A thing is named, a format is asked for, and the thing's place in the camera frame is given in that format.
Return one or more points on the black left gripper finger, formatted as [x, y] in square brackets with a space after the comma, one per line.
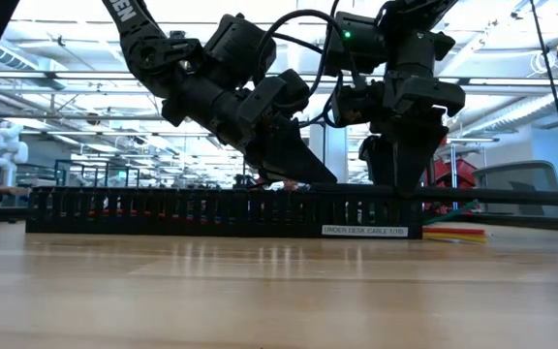
[259, 170]
[293, 160]

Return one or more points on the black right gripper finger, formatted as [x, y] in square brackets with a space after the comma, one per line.
[378, 162]
[414, 165]

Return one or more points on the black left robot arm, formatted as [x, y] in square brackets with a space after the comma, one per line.
[153, 53]

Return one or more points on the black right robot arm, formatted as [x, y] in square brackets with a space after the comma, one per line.
[366, 43]

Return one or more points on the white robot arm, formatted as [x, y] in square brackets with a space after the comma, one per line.
[5, 150]

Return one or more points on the person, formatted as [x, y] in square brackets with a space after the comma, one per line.
[290, 185]

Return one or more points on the red bin stack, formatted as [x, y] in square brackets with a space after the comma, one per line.
[458, 172]

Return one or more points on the grey office chair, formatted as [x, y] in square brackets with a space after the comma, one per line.
[521, 179]

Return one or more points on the black workstation railing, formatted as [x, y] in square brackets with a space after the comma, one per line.
[83, 167]

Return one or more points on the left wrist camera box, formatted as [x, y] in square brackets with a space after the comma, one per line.
[274, 97]

